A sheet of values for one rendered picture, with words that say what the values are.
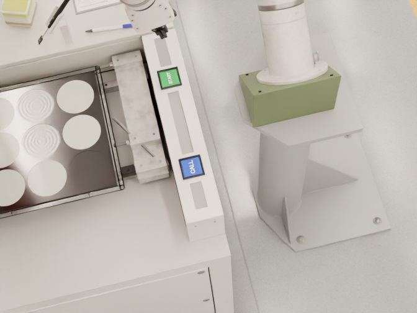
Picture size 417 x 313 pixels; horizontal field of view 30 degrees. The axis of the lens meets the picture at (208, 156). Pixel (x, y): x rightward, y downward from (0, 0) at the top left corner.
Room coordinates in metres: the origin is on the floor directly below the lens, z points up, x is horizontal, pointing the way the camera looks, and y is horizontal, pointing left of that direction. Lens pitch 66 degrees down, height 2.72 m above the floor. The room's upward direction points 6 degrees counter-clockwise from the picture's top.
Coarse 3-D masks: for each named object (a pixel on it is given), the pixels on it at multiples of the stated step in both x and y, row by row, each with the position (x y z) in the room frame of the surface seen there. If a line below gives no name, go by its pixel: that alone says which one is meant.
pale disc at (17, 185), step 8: (0, 176) 0.83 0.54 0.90; (8, 176) 0.83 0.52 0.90; (16, 176) 0.82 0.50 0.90; (0, 184) 0.80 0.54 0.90; (8, 184) 0.80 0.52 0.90; (16, 184) 0.80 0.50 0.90; (24, 184) 0.80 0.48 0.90; (0, 192) 0.78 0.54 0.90; (8, 192) 0.78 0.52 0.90; (16, 192) 0.78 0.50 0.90; (0, 200) 0.76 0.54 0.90; (8, 200) 0.76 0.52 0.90; (16, 200) 0.76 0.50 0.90
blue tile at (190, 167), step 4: (184, 160) 0.79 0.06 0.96; (188, 160) 0.79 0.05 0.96; (192, 160) 0.79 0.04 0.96; (196, 160) 0.78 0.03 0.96; (184, 164) 0.78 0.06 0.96; (188, 164) 0.78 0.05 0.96; (192, 164) 0.78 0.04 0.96; (196, 164) 0.77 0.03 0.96; (184, 168) 0.77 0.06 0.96; (188, 168) 0.77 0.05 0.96; (192, 168) 0.76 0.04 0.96; (196, 168) 0.76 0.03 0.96; (200, 168) 0.76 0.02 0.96; (184, 172) 0.76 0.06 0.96; (188, 172) 0.76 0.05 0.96; (192, 172) 0.75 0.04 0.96; (196, 172) 0.75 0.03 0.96; (200, 172) 0.75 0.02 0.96; (184, 176) 0.75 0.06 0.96
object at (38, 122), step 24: (0, 96) 1.06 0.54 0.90; (24, 96) 1.06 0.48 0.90; (48, 96) 1.05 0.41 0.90; (96, 96) 1.03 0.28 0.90; (24, 120) 0.98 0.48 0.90; (48, 120) 0.97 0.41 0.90; (24, 144) 0.91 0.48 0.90; (48, 144) 0.91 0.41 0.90; (96, 144) 0.89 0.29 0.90; (0, 168) 0.85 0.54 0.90; (24, 168) 0.84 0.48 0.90; (72, 168) 0.83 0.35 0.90; (96, 168) 0.82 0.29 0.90; (24, 192) 0.78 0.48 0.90; (72, 192) 0.76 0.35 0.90
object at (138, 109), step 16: (128, 80) 1.08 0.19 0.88; (144, 80) 1.08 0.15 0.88; (128, 96) 1.03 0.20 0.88; (144, 96) 1.03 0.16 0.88; (128, 112) 0.98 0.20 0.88; (144, 112) 0.98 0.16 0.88; (128, 128) 0.94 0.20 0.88; (144, 128) 0.93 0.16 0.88; (160, 144) 0.88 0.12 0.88; (144, 176) 0.79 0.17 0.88; (160, 176) 0.79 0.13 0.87
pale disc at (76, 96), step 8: (64, 88) 1.07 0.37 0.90; (72, 88) 1.06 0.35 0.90; (80, 88) 1.06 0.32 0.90; (88, 88) 1.06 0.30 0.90; (56, 96) 1.04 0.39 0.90; (64, 96) 1.04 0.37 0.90; (72, 96) 1.04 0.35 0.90; (80, 96) 1.04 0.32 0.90; (88, 96) 1.03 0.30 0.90; (64, 104) 1.02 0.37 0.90; (72, 104) 1.01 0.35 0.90; (80, 104) 1.01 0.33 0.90; (88, 104) 1.01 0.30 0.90; (72, 112) 0.99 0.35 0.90
